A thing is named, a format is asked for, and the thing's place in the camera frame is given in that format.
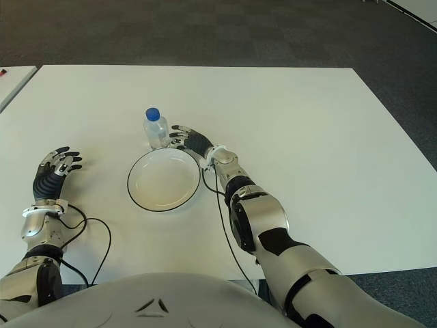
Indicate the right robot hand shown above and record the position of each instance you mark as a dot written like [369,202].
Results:
[196,141]

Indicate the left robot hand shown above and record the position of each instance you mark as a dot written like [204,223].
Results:
[51,181]

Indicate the clear water bottle blue cap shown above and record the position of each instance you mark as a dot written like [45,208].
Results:
[156,131]

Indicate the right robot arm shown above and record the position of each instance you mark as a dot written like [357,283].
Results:
[266,222]

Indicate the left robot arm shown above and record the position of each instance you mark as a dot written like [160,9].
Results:
[37,239]

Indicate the white plate black rim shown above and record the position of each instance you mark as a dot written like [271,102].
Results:
[164,179]

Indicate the white side table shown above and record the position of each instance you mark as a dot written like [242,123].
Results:
[13,83]

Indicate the red black marker pen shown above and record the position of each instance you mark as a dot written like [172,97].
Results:
[2,71]

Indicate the grey robot torso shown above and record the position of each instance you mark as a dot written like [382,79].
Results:
[153,304]

